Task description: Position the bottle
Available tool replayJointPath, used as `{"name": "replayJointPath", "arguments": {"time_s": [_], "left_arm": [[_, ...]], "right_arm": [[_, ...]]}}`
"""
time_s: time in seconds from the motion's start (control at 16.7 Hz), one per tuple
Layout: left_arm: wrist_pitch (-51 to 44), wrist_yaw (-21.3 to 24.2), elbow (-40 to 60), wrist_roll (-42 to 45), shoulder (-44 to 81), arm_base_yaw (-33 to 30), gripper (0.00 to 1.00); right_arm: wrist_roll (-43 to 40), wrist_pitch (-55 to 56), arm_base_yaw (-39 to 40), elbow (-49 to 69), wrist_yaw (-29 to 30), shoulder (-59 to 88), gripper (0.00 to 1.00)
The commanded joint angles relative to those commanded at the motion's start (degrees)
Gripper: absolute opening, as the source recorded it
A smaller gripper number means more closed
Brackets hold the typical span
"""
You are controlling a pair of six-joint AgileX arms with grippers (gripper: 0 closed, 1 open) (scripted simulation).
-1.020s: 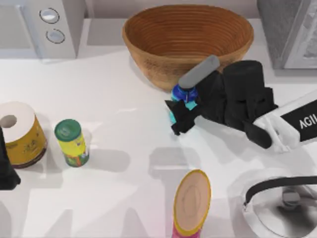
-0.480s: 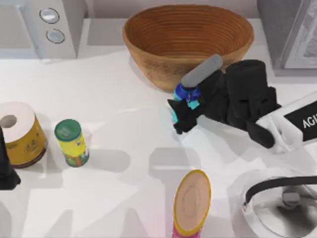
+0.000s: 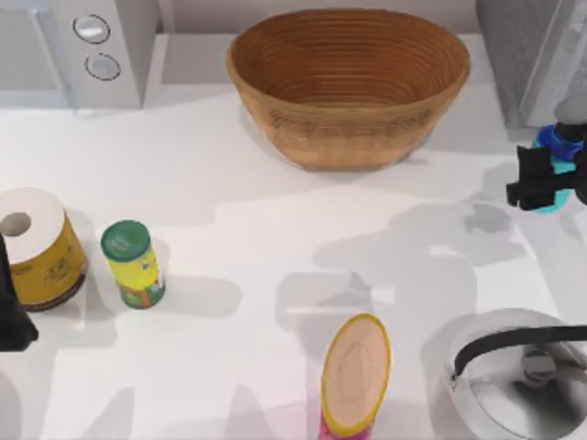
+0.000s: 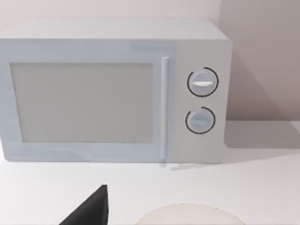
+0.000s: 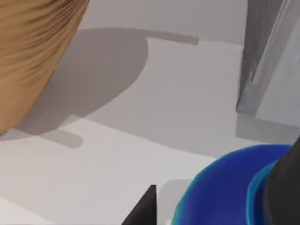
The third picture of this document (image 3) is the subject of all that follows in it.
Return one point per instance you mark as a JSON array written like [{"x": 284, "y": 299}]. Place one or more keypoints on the pale grey cabinet door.
[{"x": 550, "y": 59}]

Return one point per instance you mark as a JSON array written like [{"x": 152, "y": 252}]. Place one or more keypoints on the large round microwave knob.
[{"x": 91, "y": 28}]

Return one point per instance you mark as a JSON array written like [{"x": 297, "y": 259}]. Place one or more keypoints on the pale microwave oven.
[{"x": 41, "y": 55}]

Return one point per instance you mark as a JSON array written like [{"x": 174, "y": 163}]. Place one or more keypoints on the cyan bottle with blue cap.
[{"x": 561, "y": 149}]

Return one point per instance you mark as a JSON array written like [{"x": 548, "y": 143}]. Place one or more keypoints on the brown woven basket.
[{"x": 348, "y": 105}]

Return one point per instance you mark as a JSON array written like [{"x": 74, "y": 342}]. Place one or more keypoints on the toilet roll in yellow wrapper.
[{"x": 41, "y": 256}]

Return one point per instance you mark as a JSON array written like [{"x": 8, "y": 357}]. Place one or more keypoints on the pink and yellow can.
[{"x": 355, "y": 371}]

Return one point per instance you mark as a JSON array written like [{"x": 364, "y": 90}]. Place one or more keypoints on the small round microwave knob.
[{"x": 103, "y": 66}]

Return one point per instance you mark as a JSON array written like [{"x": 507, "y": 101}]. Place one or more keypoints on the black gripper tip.
[{"x": 11, "y": 311}]

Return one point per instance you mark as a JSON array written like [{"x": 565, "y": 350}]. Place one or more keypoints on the yellow can with green lid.
[{"x": 133, "y": 266}]

